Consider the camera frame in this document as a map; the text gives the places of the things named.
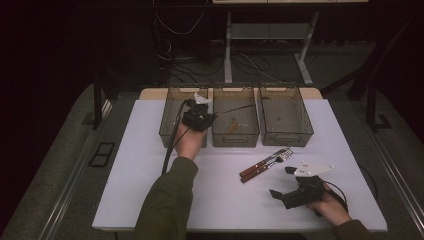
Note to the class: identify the white table cover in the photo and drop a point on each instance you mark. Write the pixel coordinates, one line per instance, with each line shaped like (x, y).
(233, 213)

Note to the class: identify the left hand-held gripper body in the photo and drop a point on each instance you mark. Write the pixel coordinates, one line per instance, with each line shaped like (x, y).
(195, 118)

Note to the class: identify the black stand post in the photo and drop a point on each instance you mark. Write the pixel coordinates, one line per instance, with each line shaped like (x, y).
(97, 106)
(371, 106)

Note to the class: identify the metal floor rail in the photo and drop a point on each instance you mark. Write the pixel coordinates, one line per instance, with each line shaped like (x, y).
(72, 180)
(396, 180)

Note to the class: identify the black rectangular floor frame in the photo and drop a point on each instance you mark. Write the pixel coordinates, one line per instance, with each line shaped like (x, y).
(102, 154)

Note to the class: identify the transparent brown plastic bin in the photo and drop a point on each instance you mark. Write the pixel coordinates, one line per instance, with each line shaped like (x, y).
(235, 100)
(283, 113)

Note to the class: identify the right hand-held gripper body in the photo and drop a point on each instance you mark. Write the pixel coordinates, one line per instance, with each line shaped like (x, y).
(306, 195)

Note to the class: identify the person's right hand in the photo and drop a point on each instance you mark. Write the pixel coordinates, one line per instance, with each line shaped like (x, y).
(331, 211)

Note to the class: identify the person's left hand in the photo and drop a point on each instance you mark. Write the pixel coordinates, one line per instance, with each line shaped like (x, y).
(190, 143)

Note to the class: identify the mesh bin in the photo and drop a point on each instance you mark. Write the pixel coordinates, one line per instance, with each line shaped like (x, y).
(167, 116)

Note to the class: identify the grey metal stand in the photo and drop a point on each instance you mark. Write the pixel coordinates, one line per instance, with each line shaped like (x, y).
(228, 50)

